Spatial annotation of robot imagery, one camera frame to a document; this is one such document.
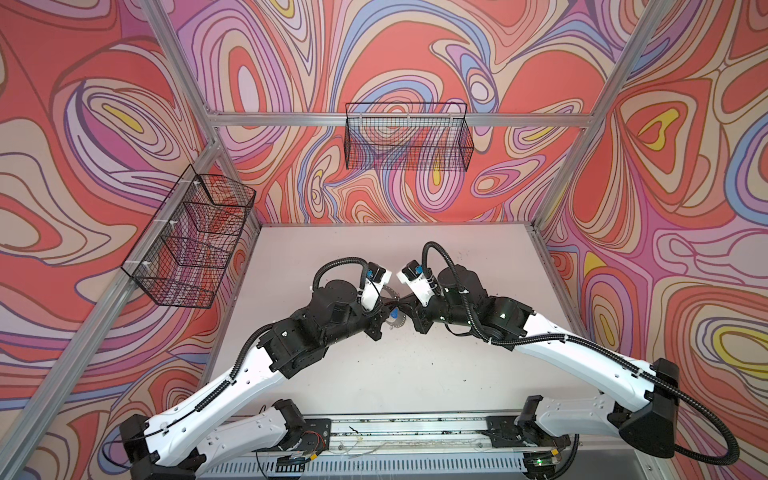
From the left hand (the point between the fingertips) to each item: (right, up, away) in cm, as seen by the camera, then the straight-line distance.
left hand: (401, 303), depth 65 cm
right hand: (0, -3, +5) cm, 6 cm away
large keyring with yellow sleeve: (-2, +1, 0) cm, 2 cm away
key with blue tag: (-2, -3, +4) cm, 5 cm away
